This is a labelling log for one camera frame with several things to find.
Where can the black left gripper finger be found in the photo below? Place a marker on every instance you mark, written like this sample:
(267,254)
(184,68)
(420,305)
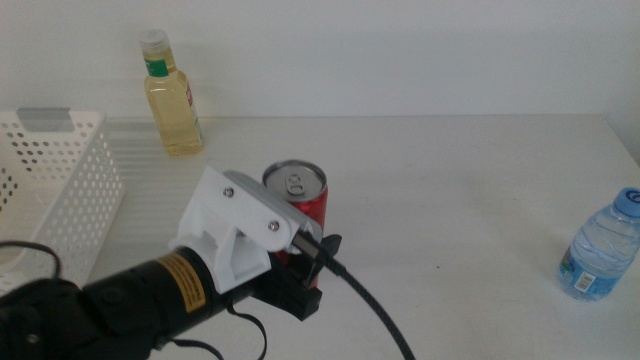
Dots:
(331,242)

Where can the red soda can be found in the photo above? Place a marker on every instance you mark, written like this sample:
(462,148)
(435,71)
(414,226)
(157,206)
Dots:
(295,180)

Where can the yellow oil bottle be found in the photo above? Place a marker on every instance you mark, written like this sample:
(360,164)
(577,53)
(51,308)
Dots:
(172,115)

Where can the clear water bottle blue cap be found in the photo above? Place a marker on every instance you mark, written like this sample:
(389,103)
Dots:
(600,250)

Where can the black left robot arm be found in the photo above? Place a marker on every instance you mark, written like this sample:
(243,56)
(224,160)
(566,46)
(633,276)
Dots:
(125,310)

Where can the white perforated plastic basket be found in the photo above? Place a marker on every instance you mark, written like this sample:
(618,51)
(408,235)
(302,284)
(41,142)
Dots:
(75,200)

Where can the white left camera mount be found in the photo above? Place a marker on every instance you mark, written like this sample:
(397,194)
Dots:
(235,210)

